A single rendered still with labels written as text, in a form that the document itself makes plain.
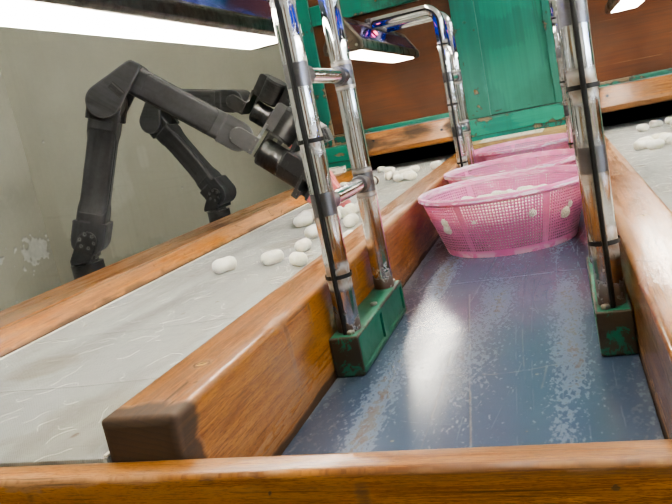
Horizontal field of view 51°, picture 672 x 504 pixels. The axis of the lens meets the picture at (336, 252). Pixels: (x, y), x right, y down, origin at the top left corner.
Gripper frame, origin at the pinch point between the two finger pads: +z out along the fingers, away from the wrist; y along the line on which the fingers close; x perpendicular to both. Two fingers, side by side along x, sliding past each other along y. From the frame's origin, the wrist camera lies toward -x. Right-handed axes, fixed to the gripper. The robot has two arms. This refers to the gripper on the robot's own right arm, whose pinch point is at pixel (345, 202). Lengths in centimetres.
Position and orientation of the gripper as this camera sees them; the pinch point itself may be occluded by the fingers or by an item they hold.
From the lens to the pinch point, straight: 135.8
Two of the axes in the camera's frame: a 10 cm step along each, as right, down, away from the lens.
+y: 2.9, -2.3, 9.3
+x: -4.6, 8.2, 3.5
